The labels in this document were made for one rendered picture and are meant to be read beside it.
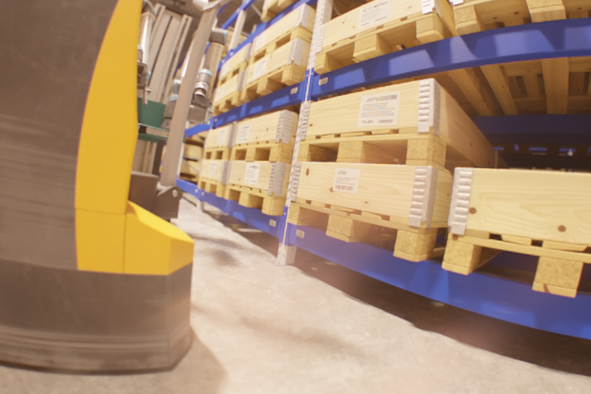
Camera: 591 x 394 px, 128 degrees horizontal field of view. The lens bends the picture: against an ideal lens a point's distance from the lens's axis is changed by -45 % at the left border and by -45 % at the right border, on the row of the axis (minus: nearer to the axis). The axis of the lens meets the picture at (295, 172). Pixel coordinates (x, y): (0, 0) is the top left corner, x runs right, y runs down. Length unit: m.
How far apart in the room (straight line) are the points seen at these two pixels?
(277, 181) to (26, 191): 1.42
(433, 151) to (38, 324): 1.19
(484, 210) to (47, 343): 1.15
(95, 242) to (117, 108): 0.24
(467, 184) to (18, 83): 1.13
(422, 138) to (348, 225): 0.47
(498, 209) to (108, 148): 0.98
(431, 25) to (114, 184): 1.21
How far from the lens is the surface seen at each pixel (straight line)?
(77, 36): 0.54
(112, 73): 0.51
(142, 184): 0.82
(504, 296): 0.97
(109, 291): 0.55
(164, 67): 2.25
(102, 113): 0.49
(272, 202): 1.67
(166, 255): 0.53
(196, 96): 1.52
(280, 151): 1.67
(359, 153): 1.16
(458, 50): 1.17
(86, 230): 0.51
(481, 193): 0.90
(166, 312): 0.59
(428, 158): 0.98
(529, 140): 2.26
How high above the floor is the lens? 0.48
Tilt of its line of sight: 3 degrees up
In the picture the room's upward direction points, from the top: 9 degrees clockwise
